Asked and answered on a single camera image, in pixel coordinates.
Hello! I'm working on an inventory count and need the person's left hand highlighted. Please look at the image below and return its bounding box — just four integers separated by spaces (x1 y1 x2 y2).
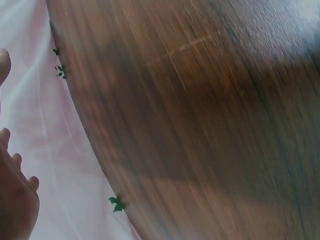
0 47 41 240

